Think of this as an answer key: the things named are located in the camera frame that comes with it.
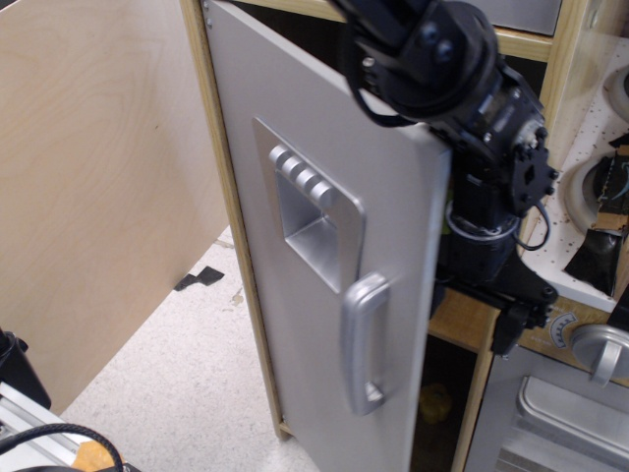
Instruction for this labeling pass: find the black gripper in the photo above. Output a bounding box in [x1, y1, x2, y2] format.
[430, 220, 558, 356]

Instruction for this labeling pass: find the silver fridge door handle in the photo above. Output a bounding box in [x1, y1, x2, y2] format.
[340, 271, 390, 416]

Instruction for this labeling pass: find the silver fridge door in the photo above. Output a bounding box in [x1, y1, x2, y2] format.
[206, 1, 450, 471]

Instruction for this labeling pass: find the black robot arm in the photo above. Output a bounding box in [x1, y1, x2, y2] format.
[335, 1, 558, 355]

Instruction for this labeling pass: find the yellow toy bell pepper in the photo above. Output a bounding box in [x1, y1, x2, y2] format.
[419, 383, 452, 425]

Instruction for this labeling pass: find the silver oven door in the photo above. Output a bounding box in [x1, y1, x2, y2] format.
[465, 347, 628, 471]

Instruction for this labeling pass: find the silver oven knob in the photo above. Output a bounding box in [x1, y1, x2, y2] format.
[570, 324, 628, 387]

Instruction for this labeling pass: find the silver ice dispenser panel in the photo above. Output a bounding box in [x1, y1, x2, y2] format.
[252, 117, 366, 293]

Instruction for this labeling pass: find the white speckled countertop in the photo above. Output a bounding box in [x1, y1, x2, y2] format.
[524, 37, 628, 313]

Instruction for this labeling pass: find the black tape scrap on floor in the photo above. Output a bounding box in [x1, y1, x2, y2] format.
[174, 266, 224, 292]

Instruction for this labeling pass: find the silver freezer door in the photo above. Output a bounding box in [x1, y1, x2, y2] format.
[479, 0, 562, 36]

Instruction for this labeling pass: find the plywood side board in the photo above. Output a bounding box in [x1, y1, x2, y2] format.
[1, 1, 227, 413]

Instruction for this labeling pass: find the orange tape piece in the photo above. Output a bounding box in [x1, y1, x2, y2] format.
[72, 441, 115, 472]

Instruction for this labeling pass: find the black box at left edge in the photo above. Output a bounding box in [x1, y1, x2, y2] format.
[1, 330, 52, 409]

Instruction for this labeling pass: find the silver oven door handle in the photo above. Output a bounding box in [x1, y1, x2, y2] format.
[516, 377, 628, 462]

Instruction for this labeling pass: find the aluminium rail base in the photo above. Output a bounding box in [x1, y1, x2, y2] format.
[0, 381, 137, 472]

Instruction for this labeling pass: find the black braided cable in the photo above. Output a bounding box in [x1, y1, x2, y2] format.
[0, 422, 127, 472]

